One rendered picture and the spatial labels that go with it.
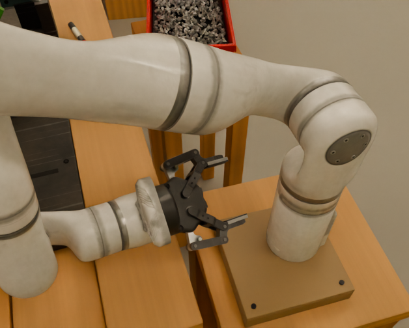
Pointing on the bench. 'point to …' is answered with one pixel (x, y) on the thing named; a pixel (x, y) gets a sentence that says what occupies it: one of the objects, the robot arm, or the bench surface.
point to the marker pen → (75, 31)
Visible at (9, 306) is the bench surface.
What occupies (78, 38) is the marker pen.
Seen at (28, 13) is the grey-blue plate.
